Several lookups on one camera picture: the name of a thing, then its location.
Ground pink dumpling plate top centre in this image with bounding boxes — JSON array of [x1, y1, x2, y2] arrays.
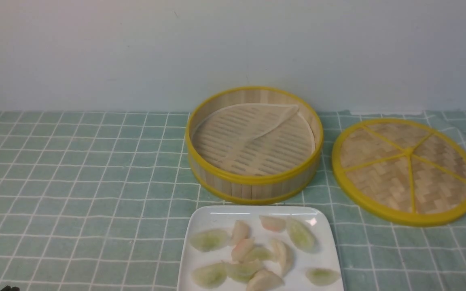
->
[[229, 220, 251, 246]]

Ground pink dumpling plate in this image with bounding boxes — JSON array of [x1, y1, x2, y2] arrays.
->
[[246, 269, 284, 291], [259, 215, 286, 232], [229, 220, 251, 246], [231, 238, 255, 262]]

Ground green dumpling plate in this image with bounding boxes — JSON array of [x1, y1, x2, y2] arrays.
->
[[241, 246, 275, 263], [224, 259, 264, 284], [192, 262, 227, 289], [189, 229, 230, 252], [286, 217, 316, 253], [305, 268, 341, 286]]

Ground white square plate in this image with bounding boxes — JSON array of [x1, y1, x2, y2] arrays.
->
[[177, 206, 344, 291]]

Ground pink dumpling plate middle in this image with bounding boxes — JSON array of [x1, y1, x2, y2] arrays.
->
[[231, 238, 255, 262]]

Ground green dumpling plate middle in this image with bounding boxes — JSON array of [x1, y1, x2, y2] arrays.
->
[[241, 246, 275, 263]]

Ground white dumpling plate middle right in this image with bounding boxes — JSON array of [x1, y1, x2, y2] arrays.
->
[[270, 239, 294, 277]]

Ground green dumpling plate bottom centre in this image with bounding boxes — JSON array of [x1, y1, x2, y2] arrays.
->
[[224, 259, 264, 284]]

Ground green dumpling plate bottom left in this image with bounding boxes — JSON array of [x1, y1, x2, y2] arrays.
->
[[192, 262, 227, 289]]

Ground pink dumpling plate bottom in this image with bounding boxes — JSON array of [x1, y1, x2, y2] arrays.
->
[[246, 269, 284, 291]]

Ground green dumpling plate bottom right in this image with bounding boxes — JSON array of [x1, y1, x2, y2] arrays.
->
[[305, 268, 341, 286]]

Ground yellow rimmed bamboo steamer basket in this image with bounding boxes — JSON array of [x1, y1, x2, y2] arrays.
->
[[185, 86, 324, 205]]

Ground yellow rimmed bamboo steamer lid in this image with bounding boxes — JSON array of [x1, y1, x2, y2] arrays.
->
[[331, 118, 466, 227]]

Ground green checkered tablecloth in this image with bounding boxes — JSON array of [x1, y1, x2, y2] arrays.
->
[[0, 111, 466, 291]]

